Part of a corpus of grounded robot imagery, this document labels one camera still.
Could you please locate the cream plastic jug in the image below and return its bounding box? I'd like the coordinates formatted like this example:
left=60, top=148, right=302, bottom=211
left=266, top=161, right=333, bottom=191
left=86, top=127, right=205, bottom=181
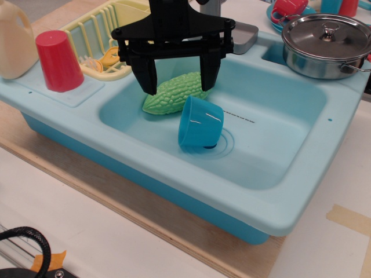
left=1, top=1, right=38, bottom=79

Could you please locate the red plastic cup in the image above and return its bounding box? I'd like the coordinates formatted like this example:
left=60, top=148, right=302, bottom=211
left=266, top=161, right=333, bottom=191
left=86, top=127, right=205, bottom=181
left=35, top=30, right=84, bottom=93

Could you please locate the orange tape piece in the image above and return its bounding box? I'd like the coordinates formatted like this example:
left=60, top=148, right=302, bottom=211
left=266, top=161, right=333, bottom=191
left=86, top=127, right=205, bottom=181
left=30, top=250, right=67, bottom=273

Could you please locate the black braided cable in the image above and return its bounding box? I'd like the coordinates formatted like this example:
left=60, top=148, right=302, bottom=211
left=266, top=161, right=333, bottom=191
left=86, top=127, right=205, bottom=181
left=0, top=226, right=52, bottom=278

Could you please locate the yellow dish rack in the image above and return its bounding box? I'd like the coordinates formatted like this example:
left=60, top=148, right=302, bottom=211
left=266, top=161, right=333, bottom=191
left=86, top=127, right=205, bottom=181
left=61, top=1, right=150, bottom=81

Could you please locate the blue plastic cup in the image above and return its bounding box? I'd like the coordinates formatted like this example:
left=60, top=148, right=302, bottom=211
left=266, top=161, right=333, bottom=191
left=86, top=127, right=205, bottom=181
left=178, top=96, right=224, bottom=148

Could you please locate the red cup background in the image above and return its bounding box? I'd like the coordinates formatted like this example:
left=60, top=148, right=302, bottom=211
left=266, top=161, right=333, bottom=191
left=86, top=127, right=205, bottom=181
left=339, top=0, right=359, bottom=17

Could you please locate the yellow toy utensil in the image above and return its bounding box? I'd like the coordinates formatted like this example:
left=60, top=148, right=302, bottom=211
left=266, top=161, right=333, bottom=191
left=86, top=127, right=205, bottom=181
left=99, top=46, right=119, bottom=68

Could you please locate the masking tape strip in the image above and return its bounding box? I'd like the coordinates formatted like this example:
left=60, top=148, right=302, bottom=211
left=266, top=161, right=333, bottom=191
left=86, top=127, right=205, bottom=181
left=326, top=204, right=370, bottom=236

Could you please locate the blue cup background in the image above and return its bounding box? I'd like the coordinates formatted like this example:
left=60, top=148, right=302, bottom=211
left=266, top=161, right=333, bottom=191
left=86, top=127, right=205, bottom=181
left=320, top=0, right=343, bottom=14

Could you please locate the red mug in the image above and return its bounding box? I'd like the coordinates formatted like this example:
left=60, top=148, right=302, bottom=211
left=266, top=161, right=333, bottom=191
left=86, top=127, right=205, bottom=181
left=270, top=0, right=308, bottom=23

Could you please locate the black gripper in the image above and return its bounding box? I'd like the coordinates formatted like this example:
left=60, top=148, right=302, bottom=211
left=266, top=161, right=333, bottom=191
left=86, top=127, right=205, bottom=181
left=111, top=1, right=235, bottom=95

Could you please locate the steel pot with lid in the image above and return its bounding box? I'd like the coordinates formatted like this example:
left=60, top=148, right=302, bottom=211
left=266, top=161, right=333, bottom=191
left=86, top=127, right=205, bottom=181
left=281, top=13, right=370, bottom=80

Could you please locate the light blue toy sink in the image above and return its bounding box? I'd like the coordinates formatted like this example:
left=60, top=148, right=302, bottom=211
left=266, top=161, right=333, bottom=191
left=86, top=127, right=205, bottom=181
left=1, top=32, right=370, bottom=244

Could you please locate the green toy bitter melon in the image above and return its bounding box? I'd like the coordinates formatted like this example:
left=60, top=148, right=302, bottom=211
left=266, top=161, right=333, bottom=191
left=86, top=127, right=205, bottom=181
left=142, top=72, right=212, bottom=115

